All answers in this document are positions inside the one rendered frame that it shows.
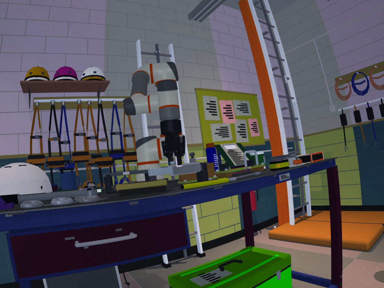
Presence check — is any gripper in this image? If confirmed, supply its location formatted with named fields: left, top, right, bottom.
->
left=159, top=118, right=187, bottom=167

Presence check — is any grey bench anchor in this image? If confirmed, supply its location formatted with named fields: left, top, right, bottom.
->
left=243, top=149, right=259, bottom=168

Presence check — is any purple block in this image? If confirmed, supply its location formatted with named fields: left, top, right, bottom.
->
left=0, top=195, right=14, bottom=211

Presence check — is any blue spray bottle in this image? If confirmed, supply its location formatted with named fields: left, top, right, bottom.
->
left=205, top=142, right=218, bottom=172

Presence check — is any yellow tube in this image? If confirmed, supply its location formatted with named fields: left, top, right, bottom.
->
left=180, top=177, right=230, bottom=190

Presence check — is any blue workbench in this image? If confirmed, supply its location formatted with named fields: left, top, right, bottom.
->
left=0, top=157, right=344, bottom=288

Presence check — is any green notice board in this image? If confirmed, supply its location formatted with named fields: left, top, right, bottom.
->
left=194, top=87, right=266, bottom=148

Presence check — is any blue harness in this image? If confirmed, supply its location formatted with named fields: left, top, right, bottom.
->
left=108, top=100, right=125, bottom=160
left=59, top=101, right=75, bottom=169

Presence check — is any black harness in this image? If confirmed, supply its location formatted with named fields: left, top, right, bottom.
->
left=46, top=101, right=65, bottom=168
left=94, top=100, right=114, bottom=168

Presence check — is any white black small fitting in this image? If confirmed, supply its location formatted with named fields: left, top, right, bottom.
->
left=79, top=182, right=103, bottom=196

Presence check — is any white short ladder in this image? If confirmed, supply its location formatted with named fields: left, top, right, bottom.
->
left=136, top=39, right=206, bottom=268

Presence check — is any orange steel column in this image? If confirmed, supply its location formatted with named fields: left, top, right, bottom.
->
left=238, top=0, right=296, bottom=226

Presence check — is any yellow black round tin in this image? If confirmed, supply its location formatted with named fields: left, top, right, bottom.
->
left=269, top=159, right=290, bottom=172

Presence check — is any blue mug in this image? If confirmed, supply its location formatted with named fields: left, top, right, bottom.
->
left=59, top=173, right=81, bottom=191

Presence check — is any small white safety helmet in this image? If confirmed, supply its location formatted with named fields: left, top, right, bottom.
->
left=80, top=66, right=107, bottom=81

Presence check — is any maroon drawer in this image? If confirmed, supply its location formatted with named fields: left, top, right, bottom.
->
left=7, top=207, right=191, bottom=281

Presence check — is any tall white ladder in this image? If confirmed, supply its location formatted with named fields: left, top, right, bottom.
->
left=248, top=0, right=313, bottom=226

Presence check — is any grey tube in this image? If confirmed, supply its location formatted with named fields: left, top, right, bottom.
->
left=17, top=189, right=104, bottom=203

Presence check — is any magenta safety helmet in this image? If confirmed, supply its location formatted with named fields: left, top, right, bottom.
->
left=53, top=66, right=79, bottom=81

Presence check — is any green toolbox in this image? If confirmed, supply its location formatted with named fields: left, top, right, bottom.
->
left=168, top=246, right=292, bottom=288

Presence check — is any large white helmet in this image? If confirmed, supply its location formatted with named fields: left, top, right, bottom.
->
left=0, top=162, right=54, bottom=196

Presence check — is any grey bin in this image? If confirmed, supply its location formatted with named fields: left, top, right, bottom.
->
left=41, top=265, right=124, bottom=288

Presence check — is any yellow safety helmet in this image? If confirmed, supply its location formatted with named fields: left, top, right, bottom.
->
left=24, top=66, right=51, bottom=82

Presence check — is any orange floor mat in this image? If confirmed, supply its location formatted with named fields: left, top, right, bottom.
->
left=268, top=209, right=384, bottom=253

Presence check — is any grey rail runner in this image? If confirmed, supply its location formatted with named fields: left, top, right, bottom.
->
left=172, top=163, right=202, bottom=176

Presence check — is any grey rail fixture base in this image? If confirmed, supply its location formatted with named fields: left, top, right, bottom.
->
left=103, top=162, right=217, bottom=184

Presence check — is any wooden hook rail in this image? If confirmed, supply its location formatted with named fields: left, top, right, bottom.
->
left=33, top=97, right=133, bottom=110

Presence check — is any brown wooden wall shelf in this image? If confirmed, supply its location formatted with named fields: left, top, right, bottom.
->
left=20, top=80, right=111, bottom=109

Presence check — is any grey ceiling rail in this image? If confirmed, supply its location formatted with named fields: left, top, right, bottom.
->
left=188, top=0, right=229, bottom=23

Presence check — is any black lanyard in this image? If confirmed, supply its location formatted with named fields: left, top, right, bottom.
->
left=339, top=109, right=349, bottom=154

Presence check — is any orange rope coil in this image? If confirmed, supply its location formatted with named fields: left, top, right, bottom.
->
left=334, top=77, right=352, bottom=100
left=369, top=64, right=384, bottom=91

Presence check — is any orange lanyard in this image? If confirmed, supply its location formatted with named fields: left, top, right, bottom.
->
left=353, top=105, right=368, bottom=149

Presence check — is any blue rope coil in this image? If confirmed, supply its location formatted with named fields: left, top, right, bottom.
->
left=351, top=71, right=371, bottom=96

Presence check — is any white lanyard rail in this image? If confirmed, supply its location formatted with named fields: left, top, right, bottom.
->
left=338, top=98, right=384, bottom=112

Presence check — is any blue lanyard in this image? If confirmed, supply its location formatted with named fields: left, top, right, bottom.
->
left=365, top=103, right=380, bottom=148

